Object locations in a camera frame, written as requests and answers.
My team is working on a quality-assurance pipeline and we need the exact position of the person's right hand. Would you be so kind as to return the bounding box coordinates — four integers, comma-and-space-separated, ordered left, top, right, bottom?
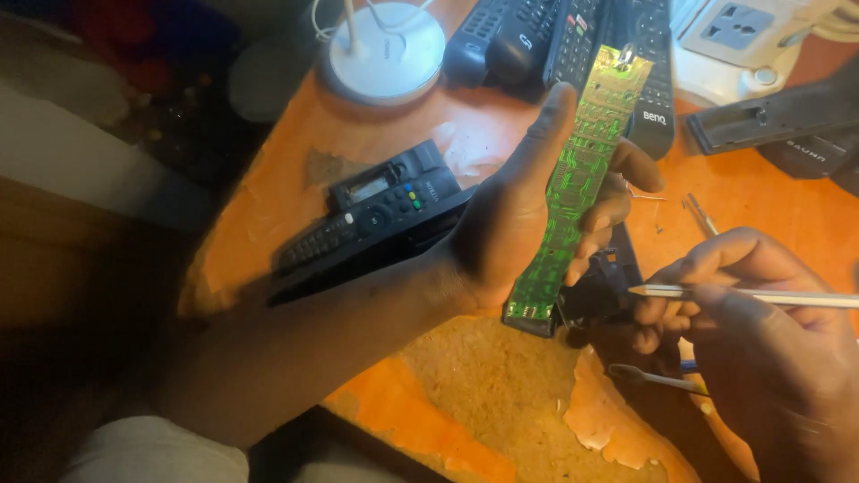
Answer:
629, 227, 859, 483

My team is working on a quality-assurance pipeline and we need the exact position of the person's left hand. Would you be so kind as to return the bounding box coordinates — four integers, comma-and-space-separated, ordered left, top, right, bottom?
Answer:
436, 83, 666, 316

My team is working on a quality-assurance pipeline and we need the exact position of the green remote circuit board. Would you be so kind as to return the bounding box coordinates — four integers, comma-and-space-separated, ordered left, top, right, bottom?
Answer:
503, 43, 655, 336

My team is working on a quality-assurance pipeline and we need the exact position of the white pencil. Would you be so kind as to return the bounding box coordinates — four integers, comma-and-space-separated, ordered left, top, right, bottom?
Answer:
627, 284, 859, 310

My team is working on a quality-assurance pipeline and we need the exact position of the black plastic remote housing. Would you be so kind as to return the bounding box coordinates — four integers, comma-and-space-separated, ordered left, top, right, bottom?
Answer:
556, 221, 646, 350

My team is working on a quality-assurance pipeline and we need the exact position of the black remote with coloured buttons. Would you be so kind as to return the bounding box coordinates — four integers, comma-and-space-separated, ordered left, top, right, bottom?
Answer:
274, 166, 465, 275

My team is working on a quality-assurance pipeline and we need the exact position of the small black device with display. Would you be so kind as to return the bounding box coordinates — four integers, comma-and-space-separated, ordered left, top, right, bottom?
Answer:
327, 139, 448, 213

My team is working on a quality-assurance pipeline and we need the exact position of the metal tool with yellow tip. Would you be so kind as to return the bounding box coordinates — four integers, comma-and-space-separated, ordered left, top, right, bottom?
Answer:
607, 363, 710, 398

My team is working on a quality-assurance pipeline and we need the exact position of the black rounded remote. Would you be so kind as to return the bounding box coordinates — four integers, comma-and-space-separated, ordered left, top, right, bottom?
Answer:
485, 0, 571, 87

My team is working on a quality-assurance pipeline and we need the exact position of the black remote with grey buttons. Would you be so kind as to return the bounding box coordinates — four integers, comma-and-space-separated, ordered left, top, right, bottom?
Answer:
443, 0, 514, 87

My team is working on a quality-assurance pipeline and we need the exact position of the black remote with red button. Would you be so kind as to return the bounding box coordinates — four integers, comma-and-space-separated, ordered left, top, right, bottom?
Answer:
542, 0, 608, 93

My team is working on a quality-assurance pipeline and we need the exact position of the long black remote white logo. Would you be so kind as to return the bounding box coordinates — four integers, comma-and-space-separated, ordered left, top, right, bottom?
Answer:
604, 0, 676, 162

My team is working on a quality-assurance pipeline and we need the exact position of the white round lamp base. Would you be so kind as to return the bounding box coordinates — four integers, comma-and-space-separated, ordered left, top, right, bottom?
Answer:
319, 0, 448, 108

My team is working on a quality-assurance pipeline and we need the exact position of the black remote shell white lettering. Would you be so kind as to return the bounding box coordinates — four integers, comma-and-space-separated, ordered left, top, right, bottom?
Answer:
757, 127, 859, 181

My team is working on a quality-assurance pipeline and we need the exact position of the black remote back cover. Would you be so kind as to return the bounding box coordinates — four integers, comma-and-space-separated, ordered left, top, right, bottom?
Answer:
685, 57, 859, 157

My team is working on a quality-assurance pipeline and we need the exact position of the white power strip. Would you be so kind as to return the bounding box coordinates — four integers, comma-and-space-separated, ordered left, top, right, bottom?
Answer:
671, 0, 859, 108

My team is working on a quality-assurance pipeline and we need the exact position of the person's white clothing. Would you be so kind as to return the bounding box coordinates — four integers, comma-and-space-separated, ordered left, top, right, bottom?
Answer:
59, 415, 410, 483

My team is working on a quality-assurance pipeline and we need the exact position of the thin metal wire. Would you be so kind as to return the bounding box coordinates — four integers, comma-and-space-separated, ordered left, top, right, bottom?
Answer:
624, 180, 669, 203

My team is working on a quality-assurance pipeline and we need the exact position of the white lamp cable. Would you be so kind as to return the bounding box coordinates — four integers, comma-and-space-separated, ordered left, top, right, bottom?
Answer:
310, 0, 437, 55

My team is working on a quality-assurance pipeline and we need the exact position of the white plug and cable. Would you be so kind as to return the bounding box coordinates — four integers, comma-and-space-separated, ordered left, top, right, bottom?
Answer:
777, 0, 859, 44

